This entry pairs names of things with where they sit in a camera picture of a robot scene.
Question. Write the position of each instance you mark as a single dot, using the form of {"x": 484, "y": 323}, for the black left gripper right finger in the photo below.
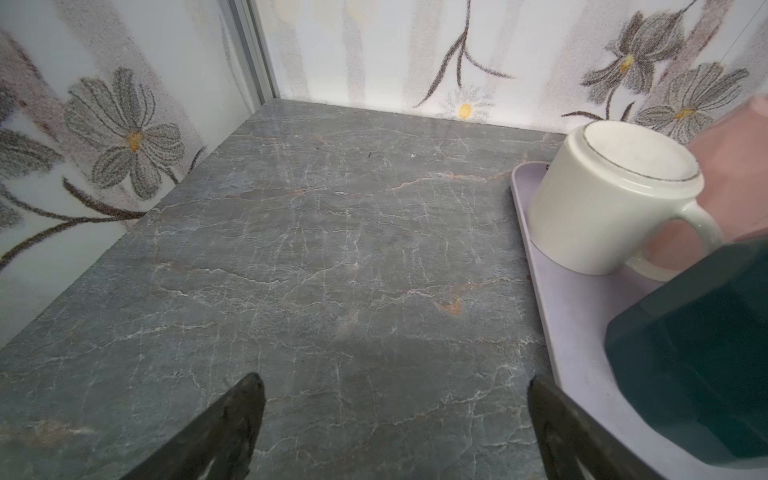
{"x": 572, "y": 443}

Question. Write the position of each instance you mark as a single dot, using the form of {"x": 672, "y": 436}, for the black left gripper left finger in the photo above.
{"x": 218, "y": 444}

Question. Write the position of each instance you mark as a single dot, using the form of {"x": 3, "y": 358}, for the dark green ceramic mug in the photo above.
{"x": 691, "y": 357}

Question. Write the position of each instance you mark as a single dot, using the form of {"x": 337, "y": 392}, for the white ceramic mug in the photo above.
{"x": 610, "y": 189}

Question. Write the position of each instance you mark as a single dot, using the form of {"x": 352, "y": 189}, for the pink ceramic mug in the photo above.
{"x": 732, "y": 153}

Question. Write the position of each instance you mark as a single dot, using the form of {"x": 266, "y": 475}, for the lilac plastic tray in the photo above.
{"x": 575, "y": 310}

